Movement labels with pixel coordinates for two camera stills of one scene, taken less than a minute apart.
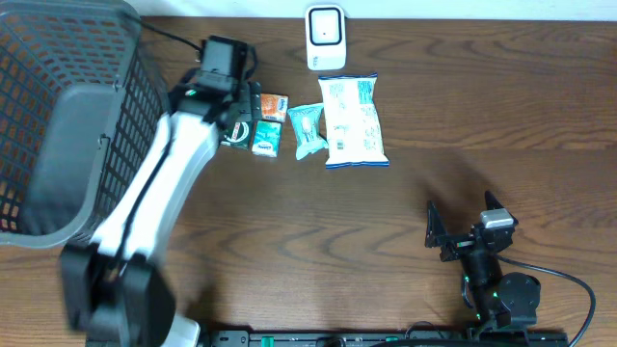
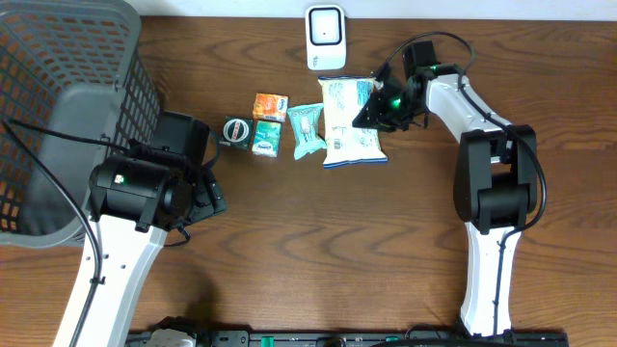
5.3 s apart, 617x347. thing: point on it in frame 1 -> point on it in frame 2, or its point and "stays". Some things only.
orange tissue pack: [274, 106] stays
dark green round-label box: [237, 136] stays
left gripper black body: [246, 104] -> [205, 200]
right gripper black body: [458, 246] -> [389, 111]
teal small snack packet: [307, 123] stays
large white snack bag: [355, 135] stays
